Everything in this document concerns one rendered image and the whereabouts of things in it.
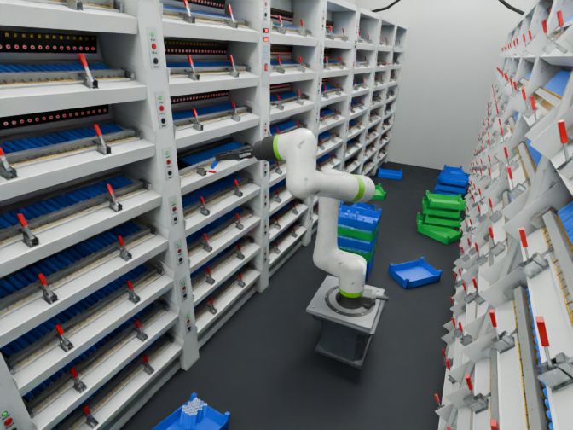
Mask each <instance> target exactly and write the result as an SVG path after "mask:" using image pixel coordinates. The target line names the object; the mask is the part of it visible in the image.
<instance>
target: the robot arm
mask: <svg viewBox="0 0 573 430"><path fill-rule="evenodd" d="M316 145H317V143H316V139H315V136H314V135H313V133H312V132H310V131H308V130H306V129H296V130H294V131H290V132H288V133H285V134H280V135H272V136H271V135H270V131H268V136H267V137H265V138H264V139H263V140H259V141H256V142H255V143H254V144H253V146H251V147H247V148H238V149H237V150H234V151H233V150H229V151H224V152H219V153H218V154H215V158H216V161H220V160H243V159H244V158H253V156H254V157H255V158H256V159H257V160H260V161H261V160H266V161H268V162H273V161H274V162H275V164H276V161H280V160H286V188H287V190H288V191H289V193H290V194H291V195H293V196H295V197H298V198H305V197H318V202H319V212H318V227H317V235H316V241H315V249H314V253H313V261H314V263H315V265H316V266H317V267H318V268H320V269H322V270H324V271H326V272H328V273H330V274H332V275H334V276H336V277H337V278H338V279H339V291H338V292H337V293H336V297H335V299H336V302H337V303H338V304H339V305H340V306H342V307H344V308H346V309H351V310H355V309H358V308H361V307H362V306H363V307H364V308H365V309H370V307H371V305H372V303H375V301H376V299H379V300H385V301H389V297H387V296H381V295H376V293H373V292H372V289H367V288H364V287H365V279H366V270H367V262H366V260H365V259H364V258H363V257H361V256H359V255H357V254H354V253H347V252H344V251H342V250H339V249H338V243H337V233H338V218H339V205H340V201H343V202H353V203H366V202H368V201H370V200H371V199H372V198H373V196H374V193H375V186H374V183H373V181H372V180H371V179H370V178H369V177H365V176H360V175H352V174H349V173H344V172H341V171H337V170H334V169H327V170H325V171H323V172H321V171H316V170H315V157H316Z"/></svg>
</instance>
